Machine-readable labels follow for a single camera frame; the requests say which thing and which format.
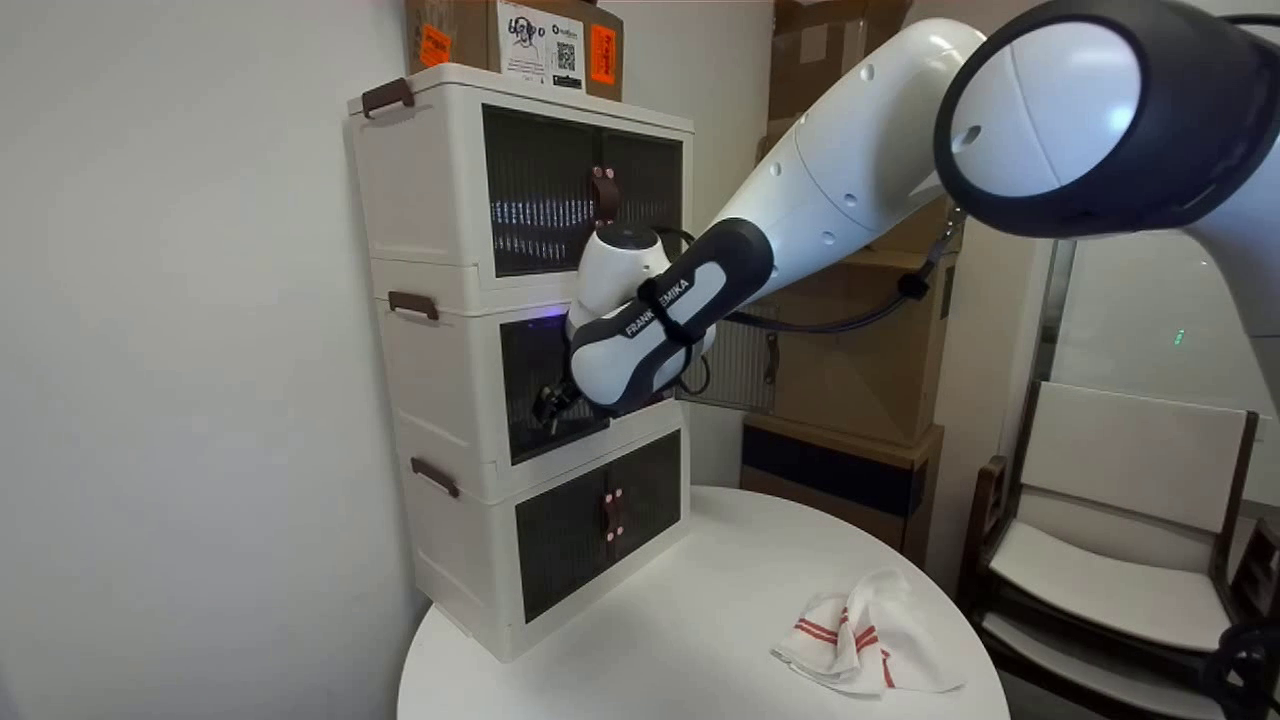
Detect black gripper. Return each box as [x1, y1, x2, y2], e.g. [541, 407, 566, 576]
[530, 374, 612, 440]

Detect white stackable cabinet unit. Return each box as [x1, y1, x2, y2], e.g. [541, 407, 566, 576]
[339, 58, 700, 320]
[390, 407, 695, 662]
[366, 251, 695, 513]

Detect wooden low cabinet dark front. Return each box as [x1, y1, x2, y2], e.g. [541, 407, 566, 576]
[736, 407, 951, 566]

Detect white towel red stripes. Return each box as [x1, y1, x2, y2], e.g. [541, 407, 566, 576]
[769, 566, 968, 703]

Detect cardboard box with orange sticker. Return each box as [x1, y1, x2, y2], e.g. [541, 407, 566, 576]
[405, 0, 627, 103]

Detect printed cardboard box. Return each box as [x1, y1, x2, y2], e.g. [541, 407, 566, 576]
[764, 0, 923, 154]

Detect white cushioned wooden chair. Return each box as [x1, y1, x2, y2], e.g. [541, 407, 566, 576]
[956, 374, 1268, 720]

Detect brown cabinet side handle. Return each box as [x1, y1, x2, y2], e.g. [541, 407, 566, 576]
[357, 77, 420, 118]
[385, 287, 443, 328]
[405, 451, 469, 502]

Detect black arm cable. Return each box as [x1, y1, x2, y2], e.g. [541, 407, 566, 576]
[717, 213, 968, 341]

